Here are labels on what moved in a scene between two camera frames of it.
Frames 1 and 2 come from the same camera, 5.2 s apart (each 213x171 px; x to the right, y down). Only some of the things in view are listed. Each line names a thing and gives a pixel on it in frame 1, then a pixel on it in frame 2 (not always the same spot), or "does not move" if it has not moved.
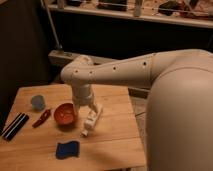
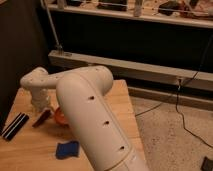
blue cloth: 67,150 does not move
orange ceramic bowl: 65,115 does not move
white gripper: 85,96 to 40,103
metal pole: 51,26 does not move
